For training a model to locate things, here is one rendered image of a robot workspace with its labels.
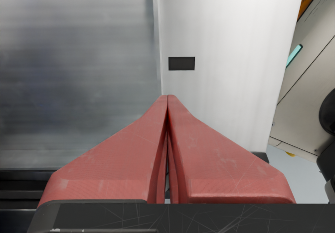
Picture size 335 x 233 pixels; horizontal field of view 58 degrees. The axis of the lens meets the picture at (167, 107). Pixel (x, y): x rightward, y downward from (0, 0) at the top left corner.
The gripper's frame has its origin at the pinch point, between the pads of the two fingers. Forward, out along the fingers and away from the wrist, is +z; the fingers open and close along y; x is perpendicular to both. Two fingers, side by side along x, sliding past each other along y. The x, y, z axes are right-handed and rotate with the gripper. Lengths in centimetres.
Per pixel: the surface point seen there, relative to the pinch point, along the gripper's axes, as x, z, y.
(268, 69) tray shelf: 8.7, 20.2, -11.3
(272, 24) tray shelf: 3.6, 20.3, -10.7
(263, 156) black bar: 21.2, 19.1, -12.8
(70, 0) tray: 1.1, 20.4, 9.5
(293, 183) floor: 129, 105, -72
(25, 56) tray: 7.1, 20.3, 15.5
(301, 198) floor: 142, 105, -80
